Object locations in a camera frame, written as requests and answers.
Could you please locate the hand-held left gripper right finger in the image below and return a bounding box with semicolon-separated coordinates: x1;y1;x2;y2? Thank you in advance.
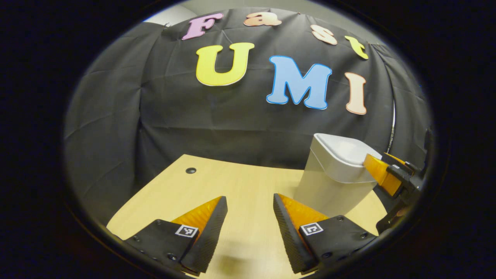
273;193;377;275

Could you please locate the white desktop garbage bin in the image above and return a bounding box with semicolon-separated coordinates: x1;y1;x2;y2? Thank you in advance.
293;133;382;217

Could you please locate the wooden desktop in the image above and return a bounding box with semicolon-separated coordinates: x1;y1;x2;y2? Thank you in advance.
107;154;388;279

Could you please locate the black backdrop cloth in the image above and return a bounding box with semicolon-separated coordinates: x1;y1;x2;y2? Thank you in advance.
64;8;432;225

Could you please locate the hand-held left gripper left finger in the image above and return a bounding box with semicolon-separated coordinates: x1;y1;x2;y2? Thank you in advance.
124;196;228;276

